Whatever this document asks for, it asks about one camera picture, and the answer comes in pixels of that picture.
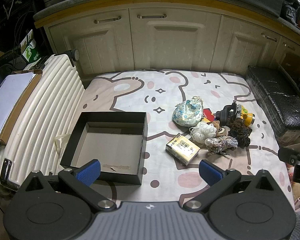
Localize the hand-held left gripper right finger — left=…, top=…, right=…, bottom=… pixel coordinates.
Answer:
left=184, top=159, right=284, bottom=212

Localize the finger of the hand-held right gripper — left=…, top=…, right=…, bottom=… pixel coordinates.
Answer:
left=277, top=147, right=300, bottom=166

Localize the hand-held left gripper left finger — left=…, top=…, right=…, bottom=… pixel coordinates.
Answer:
left=16, top=159, right=117, bottom=212

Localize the braided rope tassel with pearls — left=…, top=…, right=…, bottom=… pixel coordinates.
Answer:
left=204, top=135, right=238, bottom=157

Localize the black cardboard box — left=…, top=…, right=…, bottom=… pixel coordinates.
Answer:
left=60, top=112, right=149, bottom=185

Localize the tissue pack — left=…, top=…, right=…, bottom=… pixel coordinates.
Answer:
left=165, top=133, right=201, bottom=166

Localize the white yarn ball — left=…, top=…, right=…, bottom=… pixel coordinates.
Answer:
left=189, top=122, right=217, bottom=144

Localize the beige flower hair clip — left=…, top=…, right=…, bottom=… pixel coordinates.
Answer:
left=209, top=120, right=229, bottom=137

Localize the brown scrunchie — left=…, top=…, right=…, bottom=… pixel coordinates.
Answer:
left=229, top=118, right=253, bottom=148

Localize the yellow headlamp with black strap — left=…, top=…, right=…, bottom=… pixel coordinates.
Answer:
left=216, top=102, right=255, bottom=128

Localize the red blue yellow card box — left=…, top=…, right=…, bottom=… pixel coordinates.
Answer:
left=202, top=108, right=219, bottom=124

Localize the floral cloth pouch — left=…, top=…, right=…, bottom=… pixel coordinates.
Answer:
left=172, top=96, right=204, bottom=127

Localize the cream plastic scrap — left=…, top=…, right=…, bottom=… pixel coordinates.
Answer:
left=54, top=133, right=72, bottom=153

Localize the black padded bench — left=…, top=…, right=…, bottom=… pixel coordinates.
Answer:
left=247, top=65, right=300, bottom=140

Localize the white ribbed suitcase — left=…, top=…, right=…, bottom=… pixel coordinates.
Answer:
left=0, top=49, right=85, bottom=190

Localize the printed cartoon blanket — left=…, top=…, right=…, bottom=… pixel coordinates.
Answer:
left=77, top=69, right=294, bottom=203

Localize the brown cardboard box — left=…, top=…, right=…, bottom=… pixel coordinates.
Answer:
left=0, top=70, right=43, bottom=145

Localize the white paper sheet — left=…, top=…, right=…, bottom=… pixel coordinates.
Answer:
left=0, top=74, right=33, bottom=137

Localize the cream cabinet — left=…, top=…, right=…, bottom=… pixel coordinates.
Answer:
left=34, top=0, right=300, bottom=80

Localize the green white carton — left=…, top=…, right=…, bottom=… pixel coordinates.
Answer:
left=19, top=29, right=42, bottom=64

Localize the black plastic bag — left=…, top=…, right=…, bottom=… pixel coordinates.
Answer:
left=282, top=0, right=300, bottom=25

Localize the dark cluttered shelf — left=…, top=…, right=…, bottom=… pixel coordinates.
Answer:
left=0, top=0, right=42, bottom=64

